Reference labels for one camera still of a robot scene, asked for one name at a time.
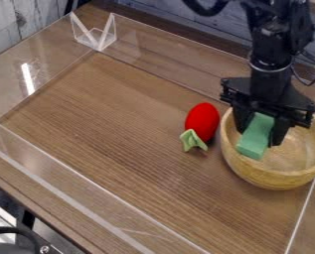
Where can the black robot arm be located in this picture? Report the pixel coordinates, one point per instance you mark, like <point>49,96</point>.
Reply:
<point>282,30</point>

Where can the brown wooden bowl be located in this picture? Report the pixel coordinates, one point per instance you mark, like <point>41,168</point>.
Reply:
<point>288,166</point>

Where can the red plush strawberry toy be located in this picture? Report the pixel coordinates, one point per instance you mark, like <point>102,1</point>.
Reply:
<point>202,125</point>

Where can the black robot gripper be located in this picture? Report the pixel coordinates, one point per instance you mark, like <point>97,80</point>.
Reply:
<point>268,93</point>

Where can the clear acrylic tray wall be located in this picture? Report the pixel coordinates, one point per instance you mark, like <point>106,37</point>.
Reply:
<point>112,226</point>

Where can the green rectangular foam block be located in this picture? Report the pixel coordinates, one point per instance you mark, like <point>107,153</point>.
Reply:
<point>253,142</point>

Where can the clear acrylic corner bracket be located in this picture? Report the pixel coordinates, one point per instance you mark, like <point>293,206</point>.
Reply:
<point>96,38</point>

